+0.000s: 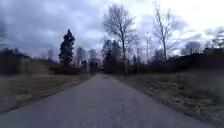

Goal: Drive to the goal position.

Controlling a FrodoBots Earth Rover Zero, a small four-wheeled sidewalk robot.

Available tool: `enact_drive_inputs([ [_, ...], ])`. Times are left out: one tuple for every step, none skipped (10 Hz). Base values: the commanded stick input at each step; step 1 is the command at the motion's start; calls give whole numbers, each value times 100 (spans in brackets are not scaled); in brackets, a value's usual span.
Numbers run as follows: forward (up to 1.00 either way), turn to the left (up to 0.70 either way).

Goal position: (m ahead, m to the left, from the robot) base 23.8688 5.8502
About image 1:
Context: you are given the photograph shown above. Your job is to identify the tall bare tree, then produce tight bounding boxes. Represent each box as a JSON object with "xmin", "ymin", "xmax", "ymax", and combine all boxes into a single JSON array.
[{"xmin": 102, "ymin": 3, "xmax": 138, "ymax": 77}]

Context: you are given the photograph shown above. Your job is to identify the dry grass verge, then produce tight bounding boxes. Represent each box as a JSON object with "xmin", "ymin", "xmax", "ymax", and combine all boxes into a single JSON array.
[
  {"xmin": 108, "ymin": 69, "xmax": 224, "ymax": 128},
  {"xmin": 0, "ymin": 72, "xmax": 92, "ymax": 114}
]

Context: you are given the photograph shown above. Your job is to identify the grey asphalt road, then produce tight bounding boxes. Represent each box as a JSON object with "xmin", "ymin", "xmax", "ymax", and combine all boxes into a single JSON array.
[{"xmin": 0, "ymin": 73, "xmax": 218, "ymax": 128}]

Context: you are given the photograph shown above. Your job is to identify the row of bare trees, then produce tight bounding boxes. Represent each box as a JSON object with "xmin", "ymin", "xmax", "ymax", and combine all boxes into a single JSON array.
[{"xmin": 179, "ymin": 31, "xmax": 224, "ymax": 57}]

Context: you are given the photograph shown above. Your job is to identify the slender bare tree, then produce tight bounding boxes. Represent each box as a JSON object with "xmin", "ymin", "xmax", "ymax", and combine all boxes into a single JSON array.
[{"xmin": 151, "ymin": 0, "xmax": 179, "ymax": 62}]

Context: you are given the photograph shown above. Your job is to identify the cluster of dark conifers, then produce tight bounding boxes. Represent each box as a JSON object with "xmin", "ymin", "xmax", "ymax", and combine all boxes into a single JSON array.
[{"xmin": 100, "ymin": 39, "xmax": 124, "ymax": 75}]

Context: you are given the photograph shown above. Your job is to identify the tall dark conifer tree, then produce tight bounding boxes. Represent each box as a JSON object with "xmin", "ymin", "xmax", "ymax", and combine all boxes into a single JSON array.
[{"xmin": 58, "ymin": 29, "xmax": 76, "ymax": 69}]

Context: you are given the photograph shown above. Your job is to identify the long dark hedge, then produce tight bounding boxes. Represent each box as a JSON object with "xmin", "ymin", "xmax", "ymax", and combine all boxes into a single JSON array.
[{"xmin": 126, "ymin": 48, "xmax": 224, "ymax": 76}]

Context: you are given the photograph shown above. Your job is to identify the dark bushes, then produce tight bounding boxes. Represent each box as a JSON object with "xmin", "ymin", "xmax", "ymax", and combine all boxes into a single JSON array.
[{"xmin": 0, "ymin": 48, "xmax": 81, "ymax": 76}]

